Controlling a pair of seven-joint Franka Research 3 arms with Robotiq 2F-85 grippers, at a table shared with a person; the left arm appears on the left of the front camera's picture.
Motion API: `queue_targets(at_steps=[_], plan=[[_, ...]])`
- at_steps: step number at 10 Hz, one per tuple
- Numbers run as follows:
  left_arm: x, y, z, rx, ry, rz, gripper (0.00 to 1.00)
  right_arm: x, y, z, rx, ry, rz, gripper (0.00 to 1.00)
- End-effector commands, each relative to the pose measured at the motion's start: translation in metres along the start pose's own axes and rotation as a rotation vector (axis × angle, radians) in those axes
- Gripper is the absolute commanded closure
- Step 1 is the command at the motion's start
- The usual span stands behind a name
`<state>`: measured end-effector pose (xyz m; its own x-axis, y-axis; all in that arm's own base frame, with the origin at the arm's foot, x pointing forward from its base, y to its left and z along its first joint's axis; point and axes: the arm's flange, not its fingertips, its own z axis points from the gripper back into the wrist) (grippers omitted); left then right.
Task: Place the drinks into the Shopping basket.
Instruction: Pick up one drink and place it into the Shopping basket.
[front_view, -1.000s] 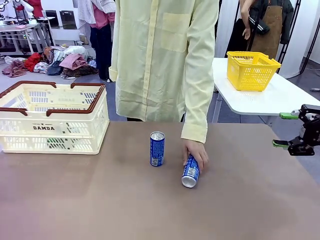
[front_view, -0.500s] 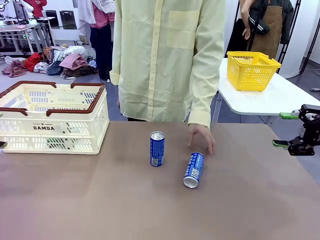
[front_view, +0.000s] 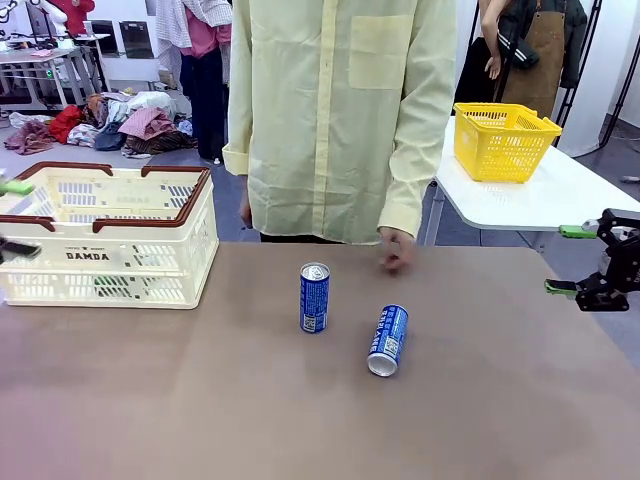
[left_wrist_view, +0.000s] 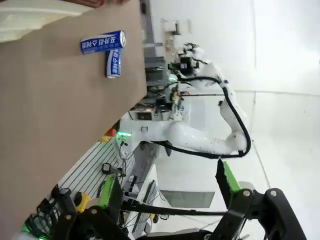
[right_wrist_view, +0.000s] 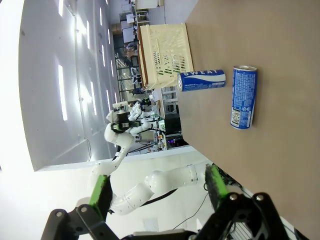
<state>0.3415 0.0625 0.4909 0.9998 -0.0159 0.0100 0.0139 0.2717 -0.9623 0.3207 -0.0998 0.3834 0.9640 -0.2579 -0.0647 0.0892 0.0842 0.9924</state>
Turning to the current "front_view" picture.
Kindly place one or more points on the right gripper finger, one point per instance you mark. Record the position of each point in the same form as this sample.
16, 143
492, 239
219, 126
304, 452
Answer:
617, 225
600, 295

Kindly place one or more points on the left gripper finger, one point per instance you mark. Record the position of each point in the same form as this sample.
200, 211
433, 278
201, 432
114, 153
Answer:
20, 248
15, 187

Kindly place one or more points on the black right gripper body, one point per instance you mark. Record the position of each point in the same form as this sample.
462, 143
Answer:
631, 270

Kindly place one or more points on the blue drink can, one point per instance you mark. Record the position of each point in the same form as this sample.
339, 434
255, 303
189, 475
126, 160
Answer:
387, 340
315, 300

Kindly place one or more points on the person right forearm yellow sleeve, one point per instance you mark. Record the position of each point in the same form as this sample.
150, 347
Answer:
240, 145

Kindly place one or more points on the person left forearm yellow sleeve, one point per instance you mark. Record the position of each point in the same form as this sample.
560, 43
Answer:
410, 200

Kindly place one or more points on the yellow plastic basket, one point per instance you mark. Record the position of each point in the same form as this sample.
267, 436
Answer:
505, 150

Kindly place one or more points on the person left hand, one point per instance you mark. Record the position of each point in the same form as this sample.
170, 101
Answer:
397, 250

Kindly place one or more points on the person right hand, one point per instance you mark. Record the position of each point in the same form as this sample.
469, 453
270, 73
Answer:
246, 212

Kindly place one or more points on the white folding table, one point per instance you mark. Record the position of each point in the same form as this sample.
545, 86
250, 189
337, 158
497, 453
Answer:
550, 205

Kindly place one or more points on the black light stand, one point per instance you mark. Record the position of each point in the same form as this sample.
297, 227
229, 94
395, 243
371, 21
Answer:
622, 85
570, 100

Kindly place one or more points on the grey background desk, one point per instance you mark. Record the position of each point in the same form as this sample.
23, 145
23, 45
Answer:
40, 55

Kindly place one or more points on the pile of colourful clothes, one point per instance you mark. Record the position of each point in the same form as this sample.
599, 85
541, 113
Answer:
145, 125

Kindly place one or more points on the red and white figure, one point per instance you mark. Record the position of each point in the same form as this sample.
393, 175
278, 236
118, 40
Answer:
70, 12

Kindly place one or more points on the bystander in brown apron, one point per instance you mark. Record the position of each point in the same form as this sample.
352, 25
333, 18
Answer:
540, 55

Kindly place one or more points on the bystander in pink shirt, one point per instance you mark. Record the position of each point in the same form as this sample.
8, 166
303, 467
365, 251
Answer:
200, 75

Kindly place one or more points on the person torso yellow shirt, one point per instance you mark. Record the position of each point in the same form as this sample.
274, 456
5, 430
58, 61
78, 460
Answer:
325, 125

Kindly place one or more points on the dark wall appliance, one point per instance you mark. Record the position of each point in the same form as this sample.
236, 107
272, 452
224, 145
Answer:
105, 37
136, 39

